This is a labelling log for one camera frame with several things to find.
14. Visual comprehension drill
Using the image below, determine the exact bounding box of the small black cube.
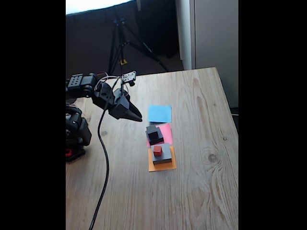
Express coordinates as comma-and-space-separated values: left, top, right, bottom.
146, 125, 161, 141

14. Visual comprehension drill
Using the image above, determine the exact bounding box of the orange paper sheet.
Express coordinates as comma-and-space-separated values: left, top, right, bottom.
148, 145, 177, 173

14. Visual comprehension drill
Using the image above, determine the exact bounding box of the medium black block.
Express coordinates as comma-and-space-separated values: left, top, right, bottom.
145, 126, 165, 146

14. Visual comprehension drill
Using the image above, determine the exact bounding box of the pink paper sheet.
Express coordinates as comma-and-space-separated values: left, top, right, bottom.
146, 123, 173, 147

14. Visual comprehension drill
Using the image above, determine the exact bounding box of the white cabinet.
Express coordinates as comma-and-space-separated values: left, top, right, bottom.
175, 0, 239, 108

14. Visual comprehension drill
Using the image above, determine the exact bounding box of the bare circuit board camera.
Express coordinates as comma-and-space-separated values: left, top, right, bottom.
121, 70, 138, 87

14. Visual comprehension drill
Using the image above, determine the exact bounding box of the large black block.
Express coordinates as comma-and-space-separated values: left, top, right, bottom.
151, 143, 173, 165

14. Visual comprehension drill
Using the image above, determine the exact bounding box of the bright white panel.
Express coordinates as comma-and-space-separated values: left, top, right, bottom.
66, 0, 135, 15

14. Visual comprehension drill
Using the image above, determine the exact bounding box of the blue paper sheet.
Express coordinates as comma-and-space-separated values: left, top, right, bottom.
148, 104, 173, 123

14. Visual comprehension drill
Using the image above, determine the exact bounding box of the black camera cable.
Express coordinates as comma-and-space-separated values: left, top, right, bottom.
88, 76, 124, 230

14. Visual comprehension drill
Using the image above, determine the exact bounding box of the black tripod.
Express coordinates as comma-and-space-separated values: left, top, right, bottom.
107, 14, 171, 77

